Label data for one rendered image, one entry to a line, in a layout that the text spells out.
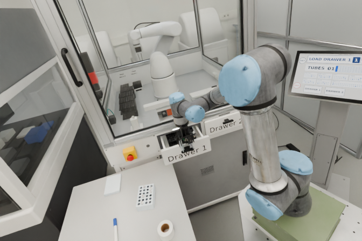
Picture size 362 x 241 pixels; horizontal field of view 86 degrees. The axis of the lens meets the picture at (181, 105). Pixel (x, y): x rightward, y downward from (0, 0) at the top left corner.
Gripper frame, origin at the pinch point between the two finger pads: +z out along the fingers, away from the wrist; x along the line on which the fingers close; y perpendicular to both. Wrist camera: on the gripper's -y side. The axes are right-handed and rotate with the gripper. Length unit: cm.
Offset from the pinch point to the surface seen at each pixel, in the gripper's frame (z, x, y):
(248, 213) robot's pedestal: 14.5, 15.5, 37.0
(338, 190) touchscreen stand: 87, 116, 8
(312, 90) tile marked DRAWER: -9, 86, -5
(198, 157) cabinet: 28.0, 9.4, -18.1
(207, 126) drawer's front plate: 0.8, 18.6, -15.0
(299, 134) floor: 91, 145, -65
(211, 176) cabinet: 52, 17, -18
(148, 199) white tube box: 10.7, -26.9, 15.1
